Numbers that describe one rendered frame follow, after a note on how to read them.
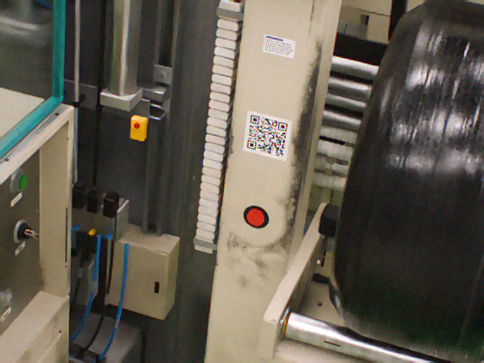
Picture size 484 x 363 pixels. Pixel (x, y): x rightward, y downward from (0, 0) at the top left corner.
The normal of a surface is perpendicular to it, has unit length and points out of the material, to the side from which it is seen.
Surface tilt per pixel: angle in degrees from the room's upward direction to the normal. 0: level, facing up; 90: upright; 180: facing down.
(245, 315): 90
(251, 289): 90
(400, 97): 44
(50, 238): 90
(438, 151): 55
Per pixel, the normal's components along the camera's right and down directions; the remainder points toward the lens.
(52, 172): -0.32, 0.48
